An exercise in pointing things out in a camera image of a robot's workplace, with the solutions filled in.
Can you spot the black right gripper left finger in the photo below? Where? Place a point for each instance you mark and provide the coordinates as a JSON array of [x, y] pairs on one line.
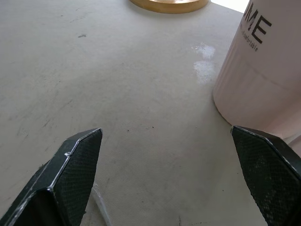
[[68, 179]]

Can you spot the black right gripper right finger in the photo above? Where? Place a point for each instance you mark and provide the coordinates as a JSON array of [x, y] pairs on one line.
[[268, 169]]

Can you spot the pale pink ribbed cup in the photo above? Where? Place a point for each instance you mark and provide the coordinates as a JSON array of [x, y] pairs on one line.
[[258, 75]]

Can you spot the gold round base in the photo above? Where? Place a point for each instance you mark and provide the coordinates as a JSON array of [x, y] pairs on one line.
[[168, 5]]

